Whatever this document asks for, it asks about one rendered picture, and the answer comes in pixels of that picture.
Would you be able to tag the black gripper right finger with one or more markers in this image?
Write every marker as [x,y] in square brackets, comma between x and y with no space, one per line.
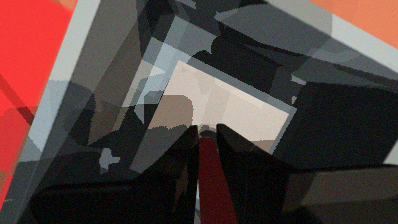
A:
[267,190]

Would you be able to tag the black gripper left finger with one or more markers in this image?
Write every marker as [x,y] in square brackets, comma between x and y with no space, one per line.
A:
[165,193]

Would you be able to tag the red peg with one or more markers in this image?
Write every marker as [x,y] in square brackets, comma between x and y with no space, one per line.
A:
[216,205]

